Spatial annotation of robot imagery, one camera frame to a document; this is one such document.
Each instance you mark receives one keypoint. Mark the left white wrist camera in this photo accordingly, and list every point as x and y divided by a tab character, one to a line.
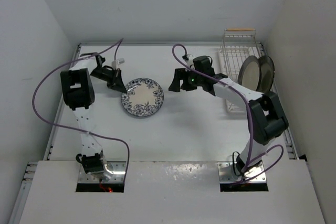
117	63

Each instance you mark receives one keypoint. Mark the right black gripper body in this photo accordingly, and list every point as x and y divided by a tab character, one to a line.
191	80

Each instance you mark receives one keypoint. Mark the metal base plate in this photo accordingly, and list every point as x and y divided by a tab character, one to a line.
114	175
255	174

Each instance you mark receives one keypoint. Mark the white wire dish rack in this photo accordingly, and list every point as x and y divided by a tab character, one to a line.
243	39

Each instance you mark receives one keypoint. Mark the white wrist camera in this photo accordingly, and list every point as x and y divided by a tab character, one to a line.
117	63
188	58

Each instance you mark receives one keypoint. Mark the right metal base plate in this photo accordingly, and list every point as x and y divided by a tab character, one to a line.
255	174

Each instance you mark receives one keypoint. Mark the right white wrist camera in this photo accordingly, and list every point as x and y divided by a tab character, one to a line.
188	58

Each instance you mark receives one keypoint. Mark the black patterned rim plate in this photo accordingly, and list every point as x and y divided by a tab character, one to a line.
267	69

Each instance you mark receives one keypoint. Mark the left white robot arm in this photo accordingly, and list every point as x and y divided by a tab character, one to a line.
78	94

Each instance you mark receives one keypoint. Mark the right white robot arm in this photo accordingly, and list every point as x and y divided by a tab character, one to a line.
265	115

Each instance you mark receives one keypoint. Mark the brown rim cream plate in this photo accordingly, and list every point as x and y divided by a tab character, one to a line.
250	73

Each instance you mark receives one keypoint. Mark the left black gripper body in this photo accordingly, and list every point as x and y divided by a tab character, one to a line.
111	77

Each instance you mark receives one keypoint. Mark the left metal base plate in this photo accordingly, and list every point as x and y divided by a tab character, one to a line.
114	175

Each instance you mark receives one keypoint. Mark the blue floral ceramic plate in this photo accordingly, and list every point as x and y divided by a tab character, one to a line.
144	97

